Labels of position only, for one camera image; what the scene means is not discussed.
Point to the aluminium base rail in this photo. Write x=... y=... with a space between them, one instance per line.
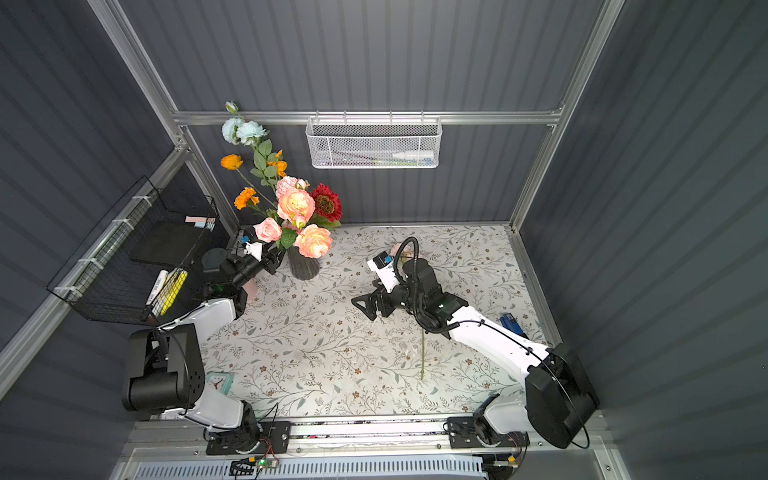
x=428 y=446

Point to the yellow highlighter pack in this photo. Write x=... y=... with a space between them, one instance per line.
x=169 y=290

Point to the pink peony flower stem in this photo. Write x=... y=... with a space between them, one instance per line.
x=268 y=230

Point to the white tube in basket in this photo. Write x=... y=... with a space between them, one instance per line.
x=417 y=157

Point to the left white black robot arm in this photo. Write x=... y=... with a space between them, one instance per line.
x=165 y=371

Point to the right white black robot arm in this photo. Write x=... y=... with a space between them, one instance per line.
x=559 y=396

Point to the black wire wall basket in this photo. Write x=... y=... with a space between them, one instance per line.
x=160 y=229

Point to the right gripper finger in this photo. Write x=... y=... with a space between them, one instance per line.
x=376 y=298
x=371 y=312

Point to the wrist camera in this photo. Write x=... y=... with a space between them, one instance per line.
x=252 y=248
x=384 y=267

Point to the light blue flower stem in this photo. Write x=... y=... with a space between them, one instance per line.
x=239 y=131

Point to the blue stapler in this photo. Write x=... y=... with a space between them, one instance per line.
x=509 y=322

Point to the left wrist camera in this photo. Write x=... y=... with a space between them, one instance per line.
x=252 y=248

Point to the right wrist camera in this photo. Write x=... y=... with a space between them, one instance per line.
x=384 y=267

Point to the pink pen cup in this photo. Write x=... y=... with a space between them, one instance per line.
x=251 y=288

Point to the orange flower stem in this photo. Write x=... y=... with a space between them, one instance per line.
x=250 y=197

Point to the red zinnia flower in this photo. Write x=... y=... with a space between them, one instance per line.
x=327 y=203

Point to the small pink carnation stem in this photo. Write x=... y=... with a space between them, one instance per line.
x=401 y=252

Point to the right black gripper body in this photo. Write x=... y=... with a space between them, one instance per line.
x=383 y=300

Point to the dark glass vase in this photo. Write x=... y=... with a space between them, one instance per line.
x=302 y=268

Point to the teal small alarm clock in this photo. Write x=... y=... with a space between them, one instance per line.
x=220 y=381

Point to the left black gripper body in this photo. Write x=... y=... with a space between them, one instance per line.
x=264 y=258

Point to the white wire wall basket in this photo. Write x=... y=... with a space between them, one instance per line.
x=348 y=145

